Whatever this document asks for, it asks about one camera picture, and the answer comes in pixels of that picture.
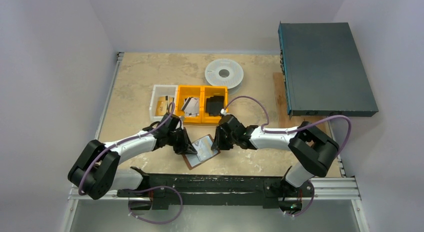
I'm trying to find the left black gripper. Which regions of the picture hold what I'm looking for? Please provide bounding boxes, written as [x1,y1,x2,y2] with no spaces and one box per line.
[166,126,196,154]

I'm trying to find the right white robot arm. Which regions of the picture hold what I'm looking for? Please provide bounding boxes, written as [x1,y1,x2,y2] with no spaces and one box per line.
[211,114,340,195]

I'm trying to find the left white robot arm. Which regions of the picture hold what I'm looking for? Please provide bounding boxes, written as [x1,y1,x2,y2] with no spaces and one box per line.
[67,113,198,200]

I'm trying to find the tan cards in white bin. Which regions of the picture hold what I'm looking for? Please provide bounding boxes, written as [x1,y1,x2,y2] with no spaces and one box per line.
[155,96,174,116]

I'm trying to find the stack of silver cards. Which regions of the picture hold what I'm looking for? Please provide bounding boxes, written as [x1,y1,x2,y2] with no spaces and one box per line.
[181,97,200,117]

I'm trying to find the white plastic bin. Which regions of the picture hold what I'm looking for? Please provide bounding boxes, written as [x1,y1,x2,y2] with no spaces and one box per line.
[149,85,178,122]

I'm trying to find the orange double plastic bin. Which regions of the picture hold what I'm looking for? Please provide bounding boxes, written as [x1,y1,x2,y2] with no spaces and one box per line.
[174,85,229,125]

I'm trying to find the wooden board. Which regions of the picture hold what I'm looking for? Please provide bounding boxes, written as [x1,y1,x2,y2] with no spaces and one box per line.
[272,72,324,128]

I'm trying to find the grey filament spool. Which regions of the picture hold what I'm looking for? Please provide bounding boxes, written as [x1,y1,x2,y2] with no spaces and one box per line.
[204,59,244,89]

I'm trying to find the dark blue flat box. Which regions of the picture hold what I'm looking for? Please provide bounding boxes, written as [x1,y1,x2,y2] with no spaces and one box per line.
[278,23,379,117]

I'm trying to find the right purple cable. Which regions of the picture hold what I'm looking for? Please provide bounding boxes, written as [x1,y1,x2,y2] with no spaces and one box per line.
[221,96,353,158]

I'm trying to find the purple cable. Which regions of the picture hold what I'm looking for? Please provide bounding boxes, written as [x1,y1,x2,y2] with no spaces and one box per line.
[77,102,176,196]
[221,96,353,158]

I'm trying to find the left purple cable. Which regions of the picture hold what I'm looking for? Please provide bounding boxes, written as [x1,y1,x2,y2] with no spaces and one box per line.
[77,102,176,196]

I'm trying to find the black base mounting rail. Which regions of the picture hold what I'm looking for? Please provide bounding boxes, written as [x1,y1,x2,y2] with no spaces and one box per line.
[117,173,314,212]

